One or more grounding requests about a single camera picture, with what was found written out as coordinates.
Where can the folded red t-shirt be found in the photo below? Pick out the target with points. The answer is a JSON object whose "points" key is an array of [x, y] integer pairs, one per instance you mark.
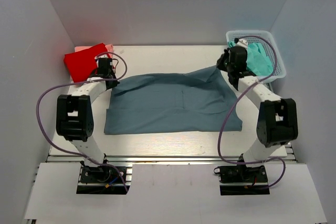
{"points": [[79, 65]]}

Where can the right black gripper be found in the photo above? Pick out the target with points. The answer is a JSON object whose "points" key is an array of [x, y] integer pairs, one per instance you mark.
{"points": [[220, 65]]}

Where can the aluminium table rail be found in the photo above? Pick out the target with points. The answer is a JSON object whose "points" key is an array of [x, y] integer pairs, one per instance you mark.
{"points": [[180, 146]]}

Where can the grey-blue t-shirt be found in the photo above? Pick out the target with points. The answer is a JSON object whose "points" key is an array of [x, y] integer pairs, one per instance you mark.
{"points": [[169, 102]]}

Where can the teal t-shirt in basket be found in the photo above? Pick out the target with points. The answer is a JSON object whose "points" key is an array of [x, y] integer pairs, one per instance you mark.
{"points": [[257, 60]]}

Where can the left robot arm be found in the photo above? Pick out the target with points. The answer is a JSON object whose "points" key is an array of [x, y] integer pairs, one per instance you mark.
{"points": [[74, 119]]}

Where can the white plastic basket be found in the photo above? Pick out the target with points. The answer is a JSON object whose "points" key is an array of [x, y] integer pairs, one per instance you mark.
{"points": [[268, 42]]}

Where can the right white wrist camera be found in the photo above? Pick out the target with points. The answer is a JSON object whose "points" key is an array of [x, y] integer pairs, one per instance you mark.
{"points": [[241, 42]]}

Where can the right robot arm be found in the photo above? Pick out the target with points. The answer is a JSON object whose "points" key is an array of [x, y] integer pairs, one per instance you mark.
{"points": [[277, 117]]}

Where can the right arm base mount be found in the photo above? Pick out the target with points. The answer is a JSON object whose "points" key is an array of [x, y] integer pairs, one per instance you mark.
{"points": [[240, 180]]}

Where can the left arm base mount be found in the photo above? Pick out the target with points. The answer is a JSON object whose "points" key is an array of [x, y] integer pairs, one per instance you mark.
{"points": [[103, 180]]}

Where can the folded pink t-shirt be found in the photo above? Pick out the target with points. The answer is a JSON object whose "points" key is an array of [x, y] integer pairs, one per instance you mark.
{"points": [[92, 51]]}

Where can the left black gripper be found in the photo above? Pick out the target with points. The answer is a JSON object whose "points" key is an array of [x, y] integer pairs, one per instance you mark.
{"points": [[115, 83]]}

